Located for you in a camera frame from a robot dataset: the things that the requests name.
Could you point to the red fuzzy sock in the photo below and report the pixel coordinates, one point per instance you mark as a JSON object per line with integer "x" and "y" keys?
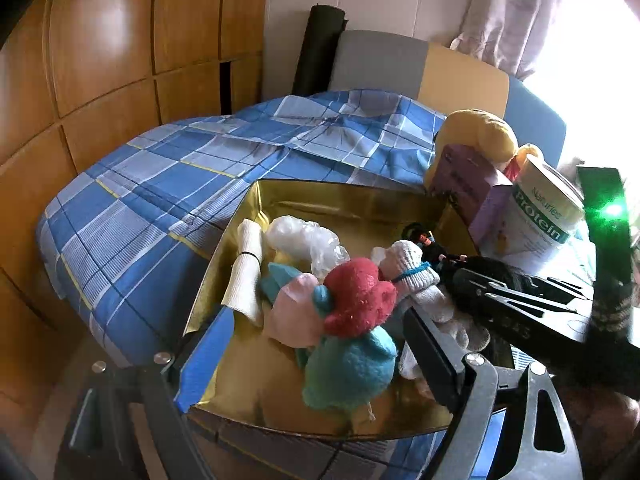
{"x": 360, "y": 295}

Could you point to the gold cardboard box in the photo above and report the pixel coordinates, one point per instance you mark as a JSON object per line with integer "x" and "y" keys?
{"x": 320, "y": 210}

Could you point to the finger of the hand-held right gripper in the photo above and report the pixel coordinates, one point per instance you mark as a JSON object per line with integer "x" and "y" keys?
{"x": 565, "y": 287}
{"x": 480, "y": 290}

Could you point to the white rolled cloth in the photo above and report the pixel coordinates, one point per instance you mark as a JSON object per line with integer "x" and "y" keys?
{"x": 245, "y": 275}

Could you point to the clear bag of white cotton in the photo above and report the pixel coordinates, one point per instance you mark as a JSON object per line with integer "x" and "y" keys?
{"x": 295, "y": 237}

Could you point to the black rolled mat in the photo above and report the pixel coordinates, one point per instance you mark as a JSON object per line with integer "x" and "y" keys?
{"x": 315, "y": 50}

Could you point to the pale curtain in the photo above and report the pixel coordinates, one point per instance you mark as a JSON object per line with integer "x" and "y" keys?
{"x": 510, "y": 10}

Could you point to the grey yellow blue sofa backrest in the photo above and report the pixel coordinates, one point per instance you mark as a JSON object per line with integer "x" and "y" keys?
{"x": 380, "y": 60}

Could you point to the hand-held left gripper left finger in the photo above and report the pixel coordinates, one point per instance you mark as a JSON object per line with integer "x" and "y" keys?
{"x": 200, "y": 360}

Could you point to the yellow plush toy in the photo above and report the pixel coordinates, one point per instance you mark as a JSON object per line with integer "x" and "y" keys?
{"x": 480, "y": 130}

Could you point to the wooden wardrobe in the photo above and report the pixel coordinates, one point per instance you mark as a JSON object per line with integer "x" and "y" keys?
{"x": 100, "y": 35}

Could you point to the purple cardboard box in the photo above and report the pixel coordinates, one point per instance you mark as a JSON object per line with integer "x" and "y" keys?
{"x": 465, "y": 180}

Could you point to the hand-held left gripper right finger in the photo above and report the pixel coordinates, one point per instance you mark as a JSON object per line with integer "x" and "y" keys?
{"x": 435, "y": 360}

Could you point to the white metal can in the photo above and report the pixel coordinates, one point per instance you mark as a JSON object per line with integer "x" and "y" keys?
{"x": 530, "y": 225}

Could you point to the blue plaid blanket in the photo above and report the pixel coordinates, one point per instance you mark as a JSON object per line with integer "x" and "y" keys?
{"x": 150, "y": 200}

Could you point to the pink fuzzy sock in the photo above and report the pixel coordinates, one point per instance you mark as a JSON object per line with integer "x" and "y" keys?
{"x": 295, "y": 310}

